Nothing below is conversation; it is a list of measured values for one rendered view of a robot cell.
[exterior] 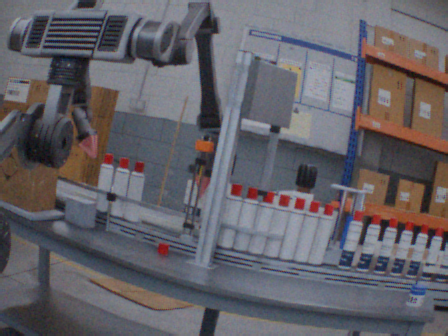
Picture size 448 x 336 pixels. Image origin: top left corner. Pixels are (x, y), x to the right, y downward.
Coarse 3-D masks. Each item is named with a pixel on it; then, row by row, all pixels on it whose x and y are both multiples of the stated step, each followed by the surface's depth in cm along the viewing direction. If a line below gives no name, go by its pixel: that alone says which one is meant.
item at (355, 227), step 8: (360, 216) 236; (352, 224) 236; (360, 224) 236; (352, 232) 236; (360, 232) 237; (352, 240) 236; (344, 248) 237; (352, 248) 236; (344, 256) 237; (352, 256) 237; (344, 264) 236
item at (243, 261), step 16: (64, 208) 262; (96, 224) 257; (112, 224) 255; (128, 224) 254; (144, 240) 252; (160, 240) 250; (176, 240) 249; (192, 256) 247; (224, 256) 245; (240, 256) 243; (272, 272) 240; (288, 272) 239; (304, 272) 237; (320, 272) 236; (336, 272) 234; (352, 272) 233; (384, 288) 229; (400, 288) 227
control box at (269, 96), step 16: (256, 64) 230; (272, 64) 232; (256, 80) 229; (272, 80) 233; (288, 80) 237; (256, 96) 230; (272, 96) 234; (288, 96) 238; (240, 112) 233; (256, 112) 231; (272, 112) 235; (288, 112) 239; (288, 128) 240
